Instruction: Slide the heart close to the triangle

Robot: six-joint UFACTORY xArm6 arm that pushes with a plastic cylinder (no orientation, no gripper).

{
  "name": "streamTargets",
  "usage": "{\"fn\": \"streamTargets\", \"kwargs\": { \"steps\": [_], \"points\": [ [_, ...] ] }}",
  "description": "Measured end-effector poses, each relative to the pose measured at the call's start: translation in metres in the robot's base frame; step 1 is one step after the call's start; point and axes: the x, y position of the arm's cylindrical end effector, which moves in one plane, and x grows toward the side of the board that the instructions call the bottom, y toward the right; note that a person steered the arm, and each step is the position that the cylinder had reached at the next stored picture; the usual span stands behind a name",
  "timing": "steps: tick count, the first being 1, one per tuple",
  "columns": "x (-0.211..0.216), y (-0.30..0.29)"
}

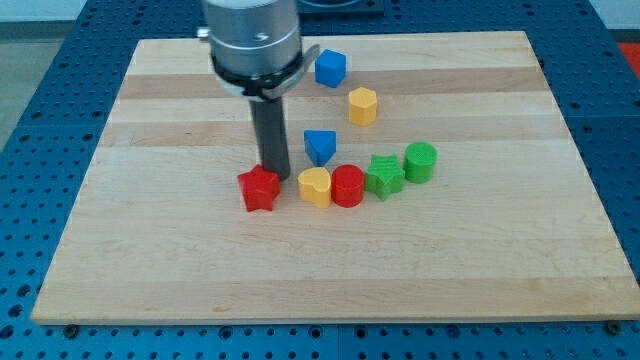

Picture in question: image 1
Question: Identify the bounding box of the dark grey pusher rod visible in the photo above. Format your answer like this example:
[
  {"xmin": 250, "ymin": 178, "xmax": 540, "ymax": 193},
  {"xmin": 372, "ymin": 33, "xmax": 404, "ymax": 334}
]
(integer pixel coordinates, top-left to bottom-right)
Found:
[{"xmin": 249, "ymin": 98, "xmax": 291, "ymax": 181}]

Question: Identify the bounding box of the yellow heart block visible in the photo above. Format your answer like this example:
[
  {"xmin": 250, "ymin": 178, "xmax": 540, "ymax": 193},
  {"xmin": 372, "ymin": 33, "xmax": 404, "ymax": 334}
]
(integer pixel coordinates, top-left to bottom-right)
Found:
[{"xmin": 297, "ymin": 167, "xmax": 332, "ymax": 209}]

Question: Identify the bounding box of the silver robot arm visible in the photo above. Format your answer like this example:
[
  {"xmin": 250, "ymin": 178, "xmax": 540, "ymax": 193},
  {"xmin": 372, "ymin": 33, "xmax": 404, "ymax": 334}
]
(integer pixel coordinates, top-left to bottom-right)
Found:
[{"xmin": 202, "ymin": 0, "xmax": 320, "ymax": 180}]

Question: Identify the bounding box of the blue triangle block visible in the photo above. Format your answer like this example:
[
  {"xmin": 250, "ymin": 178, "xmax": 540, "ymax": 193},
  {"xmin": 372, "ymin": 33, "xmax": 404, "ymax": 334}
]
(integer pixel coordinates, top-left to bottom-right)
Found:
[{"xmin": 304, "ymin": 129, "xmax": 337, "ymax": 167}]

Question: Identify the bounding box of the red star block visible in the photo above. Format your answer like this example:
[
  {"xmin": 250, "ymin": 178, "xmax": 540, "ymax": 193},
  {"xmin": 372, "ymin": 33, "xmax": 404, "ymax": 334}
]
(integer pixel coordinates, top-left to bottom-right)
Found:
[{"xmin": 237, "ymin": 165, "xmax": 280, "ymax": 212}]

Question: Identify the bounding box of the blue cube block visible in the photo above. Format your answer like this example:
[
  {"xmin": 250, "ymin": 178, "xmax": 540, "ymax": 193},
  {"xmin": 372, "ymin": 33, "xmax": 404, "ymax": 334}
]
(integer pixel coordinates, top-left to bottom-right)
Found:
[{"xmin": 315, "ymin": 49, "xmax": 347, "ymax": 88}]

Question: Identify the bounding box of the yellow hexagon block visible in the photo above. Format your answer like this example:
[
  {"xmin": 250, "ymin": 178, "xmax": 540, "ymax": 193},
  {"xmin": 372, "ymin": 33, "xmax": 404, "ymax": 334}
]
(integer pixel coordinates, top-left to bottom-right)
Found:
[{"xmin": 348, "ymin": 87, "xmax": 378, "ymax": 126}]

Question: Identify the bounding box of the red cylinder block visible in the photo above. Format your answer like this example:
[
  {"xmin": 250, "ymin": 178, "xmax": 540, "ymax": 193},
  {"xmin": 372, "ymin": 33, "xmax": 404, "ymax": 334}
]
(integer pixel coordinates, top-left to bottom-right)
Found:
[{"xmin": 331, "ymin": 164, "xmax": 365, "ymax": 208}]

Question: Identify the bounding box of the green star block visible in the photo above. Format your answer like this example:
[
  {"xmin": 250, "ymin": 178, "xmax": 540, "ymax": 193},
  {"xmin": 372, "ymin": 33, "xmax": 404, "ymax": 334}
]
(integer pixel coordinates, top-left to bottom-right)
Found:
[{"xmin": 365, "ymin": 154, "xmax": 405, "ymax": 201}]

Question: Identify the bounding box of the green cylinder block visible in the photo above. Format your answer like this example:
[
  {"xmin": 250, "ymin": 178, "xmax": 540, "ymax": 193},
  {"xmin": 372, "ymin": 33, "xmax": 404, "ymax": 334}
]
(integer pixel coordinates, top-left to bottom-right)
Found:
[{"xmin": 404, "ymin": 142, "xmax": 438, "ymax": 184}]

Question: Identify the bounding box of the wooden board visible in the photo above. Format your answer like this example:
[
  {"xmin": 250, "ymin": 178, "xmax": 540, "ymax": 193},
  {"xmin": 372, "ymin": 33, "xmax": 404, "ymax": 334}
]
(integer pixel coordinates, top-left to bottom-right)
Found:
[{"xmin": 32, "ymin": 31, "xmax": 639, "ymax": 325}]

